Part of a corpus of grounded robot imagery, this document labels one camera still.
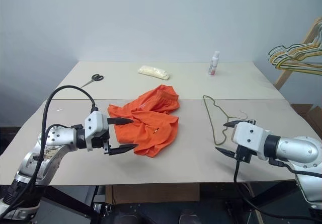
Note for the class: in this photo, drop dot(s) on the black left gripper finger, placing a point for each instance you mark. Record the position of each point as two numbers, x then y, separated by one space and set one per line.
122 150
119 121

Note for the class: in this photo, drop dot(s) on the pale wooden slat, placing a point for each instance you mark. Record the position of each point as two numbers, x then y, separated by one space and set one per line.
257 215

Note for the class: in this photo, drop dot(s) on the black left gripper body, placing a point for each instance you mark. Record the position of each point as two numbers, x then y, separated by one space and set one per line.
104 143

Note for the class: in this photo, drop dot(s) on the open brown cardboard box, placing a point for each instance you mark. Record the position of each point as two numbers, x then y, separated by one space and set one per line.
314 118

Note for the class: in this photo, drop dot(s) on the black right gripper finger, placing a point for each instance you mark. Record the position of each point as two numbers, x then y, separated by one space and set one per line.
227 153
232 123

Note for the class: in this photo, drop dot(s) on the black metal table frame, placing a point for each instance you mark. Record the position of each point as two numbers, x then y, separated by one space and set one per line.
73 201

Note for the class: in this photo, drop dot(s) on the brown cardboard box under table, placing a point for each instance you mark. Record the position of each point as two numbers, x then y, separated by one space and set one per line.
151 192

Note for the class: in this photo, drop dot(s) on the dark rounded shape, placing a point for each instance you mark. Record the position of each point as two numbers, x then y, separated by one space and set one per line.
190 216

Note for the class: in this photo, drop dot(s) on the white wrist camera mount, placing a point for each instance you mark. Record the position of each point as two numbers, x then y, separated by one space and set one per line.
94 123
249 136

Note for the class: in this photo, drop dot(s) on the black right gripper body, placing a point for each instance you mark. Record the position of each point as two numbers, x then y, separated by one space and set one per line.
243 156

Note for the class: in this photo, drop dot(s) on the white bottle with red label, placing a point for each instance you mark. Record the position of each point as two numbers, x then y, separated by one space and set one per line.
213 64

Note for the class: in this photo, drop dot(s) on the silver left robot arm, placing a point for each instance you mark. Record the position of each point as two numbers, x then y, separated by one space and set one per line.
60 138

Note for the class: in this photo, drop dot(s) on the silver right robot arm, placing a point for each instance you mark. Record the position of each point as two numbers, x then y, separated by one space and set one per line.
296 148

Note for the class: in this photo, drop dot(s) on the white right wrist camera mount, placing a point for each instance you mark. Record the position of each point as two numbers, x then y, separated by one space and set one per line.
249 136

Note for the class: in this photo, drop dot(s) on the wooden hanger rack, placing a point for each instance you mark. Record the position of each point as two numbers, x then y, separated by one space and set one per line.
281 79

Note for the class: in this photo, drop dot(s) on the orange shorts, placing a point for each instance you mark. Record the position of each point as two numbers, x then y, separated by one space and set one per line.
151 113

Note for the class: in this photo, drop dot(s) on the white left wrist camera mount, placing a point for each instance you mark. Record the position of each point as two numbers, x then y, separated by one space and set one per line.
94 123

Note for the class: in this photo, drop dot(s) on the cream folded cloth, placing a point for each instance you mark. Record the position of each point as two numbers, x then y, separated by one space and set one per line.
153 71

